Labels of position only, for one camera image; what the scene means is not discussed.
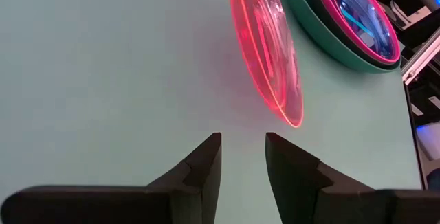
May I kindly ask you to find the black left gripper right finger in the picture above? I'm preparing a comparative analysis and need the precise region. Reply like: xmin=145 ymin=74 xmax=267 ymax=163
xmin=264 ymin=131 xmax=440 ymax=224

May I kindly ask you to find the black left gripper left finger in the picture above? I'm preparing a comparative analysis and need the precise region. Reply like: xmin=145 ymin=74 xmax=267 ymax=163
xmin=0 ymin=131 xmax=223 ymax=224

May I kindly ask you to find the small clear blue plate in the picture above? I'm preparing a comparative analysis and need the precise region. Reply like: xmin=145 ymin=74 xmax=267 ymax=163
xmin=335 ymin=0 xmax=393 ymax=55

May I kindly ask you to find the green table mat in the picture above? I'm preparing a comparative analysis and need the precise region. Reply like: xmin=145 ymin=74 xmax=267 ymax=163
xmin=0 ymin=0 xmax=424 ymax=224

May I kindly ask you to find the small clear pink plate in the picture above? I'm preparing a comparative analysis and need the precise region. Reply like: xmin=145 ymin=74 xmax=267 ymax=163
xmin=228 ymin=0 xmax=305 ymax=129

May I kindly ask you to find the dark teal bowl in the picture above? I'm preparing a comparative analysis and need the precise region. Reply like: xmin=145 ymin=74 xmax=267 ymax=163
xmin=283 ymin=0 xmax=403 ymax=74

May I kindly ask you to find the black table frame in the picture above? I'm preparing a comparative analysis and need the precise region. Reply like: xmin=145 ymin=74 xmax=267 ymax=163
xmin=398 ymin=10 xmax=440 ymax=190

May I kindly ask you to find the silver aluminium bracket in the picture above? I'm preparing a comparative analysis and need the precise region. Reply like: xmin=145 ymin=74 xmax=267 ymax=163
xmin=400 ymin=27 xmax=440 ymax=87

